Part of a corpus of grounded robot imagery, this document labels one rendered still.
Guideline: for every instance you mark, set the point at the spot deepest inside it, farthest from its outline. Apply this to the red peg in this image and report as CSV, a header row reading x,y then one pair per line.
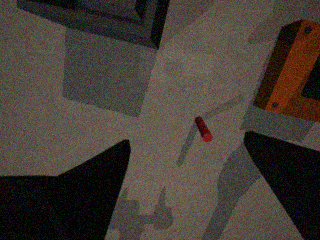
x,y
204,131

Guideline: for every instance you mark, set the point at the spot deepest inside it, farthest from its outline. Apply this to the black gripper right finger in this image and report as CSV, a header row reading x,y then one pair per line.
x,y
293,174

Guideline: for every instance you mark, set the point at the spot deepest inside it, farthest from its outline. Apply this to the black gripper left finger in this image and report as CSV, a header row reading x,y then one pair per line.
x,y
79,202

